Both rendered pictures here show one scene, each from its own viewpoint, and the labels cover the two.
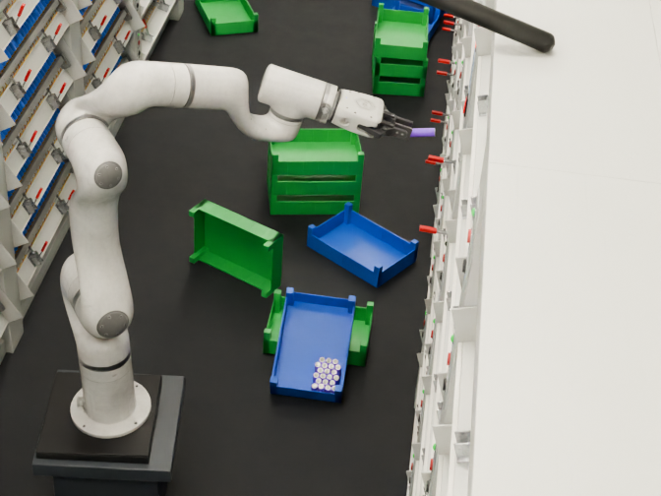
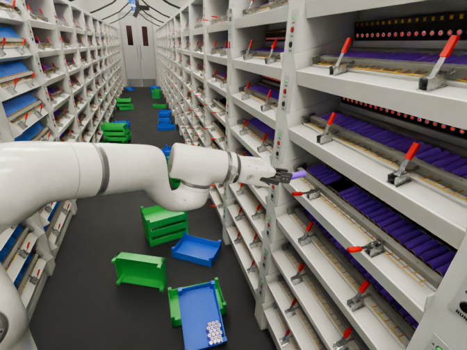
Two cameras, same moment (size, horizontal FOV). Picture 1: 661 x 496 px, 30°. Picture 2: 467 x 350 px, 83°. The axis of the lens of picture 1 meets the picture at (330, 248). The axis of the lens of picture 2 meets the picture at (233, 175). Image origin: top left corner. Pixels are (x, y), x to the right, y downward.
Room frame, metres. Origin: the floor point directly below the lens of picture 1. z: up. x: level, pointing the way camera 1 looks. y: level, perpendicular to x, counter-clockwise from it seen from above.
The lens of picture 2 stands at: (1.70, 0.26, 1.36)
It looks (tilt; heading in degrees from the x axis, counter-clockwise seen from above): 26 degrees down; 337
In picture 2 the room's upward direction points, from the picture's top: 3 degrees clockwise
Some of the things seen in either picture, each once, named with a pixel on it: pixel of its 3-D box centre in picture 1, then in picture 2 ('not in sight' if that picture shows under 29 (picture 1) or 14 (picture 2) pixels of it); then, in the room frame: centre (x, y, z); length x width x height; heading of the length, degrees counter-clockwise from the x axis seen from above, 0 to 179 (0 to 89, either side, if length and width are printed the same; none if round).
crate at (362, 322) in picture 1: (319, 327); (196, 300); (2.74, 0.01, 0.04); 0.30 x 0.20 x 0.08; 85
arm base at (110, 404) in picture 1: (107, 381); not in sight; (2.08, 0.49, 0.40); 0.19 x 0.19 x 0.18
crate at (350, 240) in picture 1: (362, 243); (197, 248); (3.17, -0.10, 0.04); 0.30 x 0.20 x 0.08; 51
